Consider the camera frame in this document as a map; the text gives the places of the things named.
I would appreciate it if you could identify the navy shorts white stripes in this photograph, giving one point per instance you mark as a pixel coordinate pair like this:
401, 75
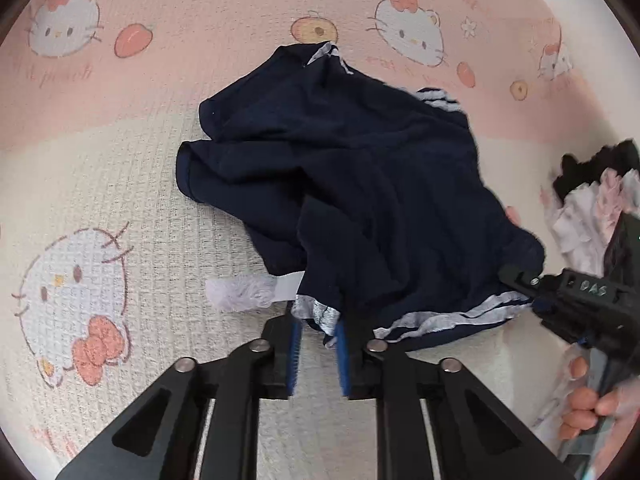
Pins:
370, 192

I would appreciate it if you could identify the right hand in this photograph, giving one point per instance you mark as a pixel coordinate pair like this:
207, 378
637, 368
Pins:
586, 407

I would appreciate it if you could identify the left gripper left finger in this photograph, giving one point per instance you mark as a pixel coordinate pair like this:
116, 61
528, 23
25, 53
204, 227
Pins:
198, 419

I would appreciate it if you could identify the white and dark clothes pile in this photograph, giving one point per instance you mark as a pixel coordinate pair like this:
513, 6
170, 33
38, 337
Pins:
595, 199

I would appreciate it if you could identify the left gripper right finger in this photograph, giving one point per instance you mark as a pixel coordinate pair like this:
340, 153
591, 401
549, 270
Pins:
436, 420

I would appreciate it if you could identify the pink cream Hello Kitty blanket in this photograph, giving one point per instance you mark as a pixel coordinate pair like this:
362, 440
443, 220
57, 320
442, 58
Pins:
105, 264

